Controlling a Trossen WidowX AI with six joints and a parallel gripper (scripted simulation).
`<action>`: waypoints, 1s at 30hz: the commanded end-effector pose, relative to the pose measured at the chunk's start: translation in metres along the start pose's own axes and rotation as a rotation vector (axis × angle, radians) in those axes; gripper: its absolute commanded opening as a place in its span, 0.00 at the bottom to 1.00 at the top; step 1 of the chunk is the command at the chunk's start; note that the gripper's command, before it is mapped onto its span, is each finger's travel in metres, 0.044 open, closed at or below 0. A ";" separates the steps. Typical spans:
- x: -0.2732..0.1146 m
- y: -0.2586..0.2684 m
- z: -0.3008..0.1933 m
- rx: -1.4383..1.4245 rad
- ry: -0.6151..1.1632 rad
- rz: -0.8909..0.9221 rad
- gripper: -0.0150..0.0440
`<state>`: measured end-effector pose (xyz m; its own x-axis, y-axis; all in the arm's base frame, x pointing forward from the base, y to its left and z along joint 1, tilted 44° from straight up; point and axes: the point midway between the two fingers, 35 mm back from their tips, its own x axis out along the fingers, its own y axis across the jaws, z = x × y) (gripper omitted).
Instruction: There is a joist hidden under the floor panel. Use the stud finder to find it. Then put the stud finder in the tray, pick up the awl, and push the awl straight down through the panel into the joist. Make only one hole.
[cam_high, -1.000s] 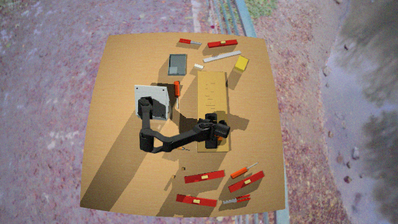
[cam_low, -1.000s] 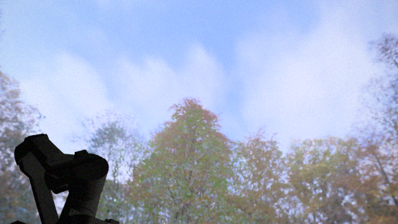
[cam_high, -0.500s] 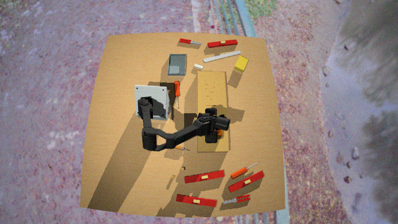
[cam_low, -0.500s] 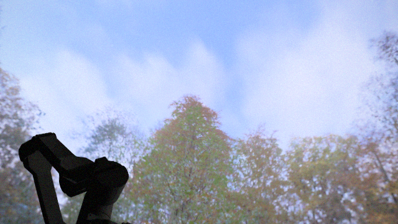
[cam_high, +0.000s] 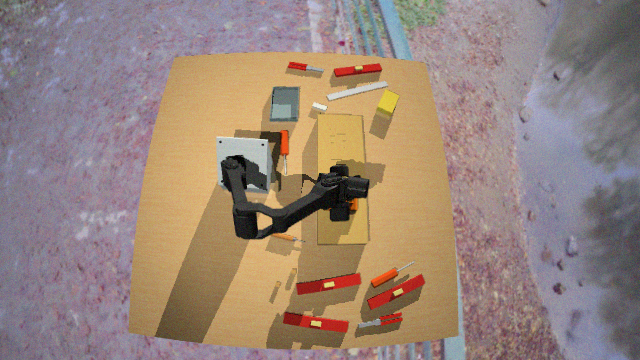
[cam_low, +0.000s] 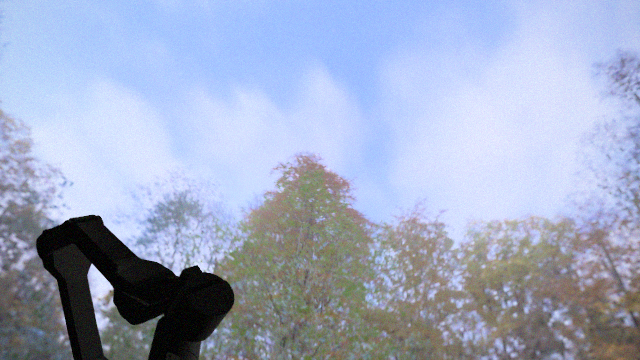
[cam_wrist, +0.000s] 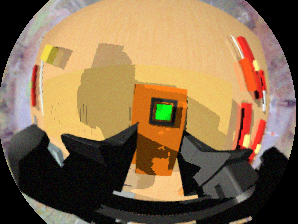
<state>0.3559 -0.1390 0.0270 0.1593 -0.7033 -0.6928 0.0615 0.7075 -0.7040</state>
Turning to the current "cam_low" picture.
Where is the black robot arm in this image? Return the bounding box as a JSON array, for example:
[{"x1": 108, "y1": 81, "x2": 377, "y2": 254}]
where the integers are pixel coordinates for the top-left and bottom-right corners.
[{"x1": 36, "y1": 214, "x2": 234, "y2": 360}]

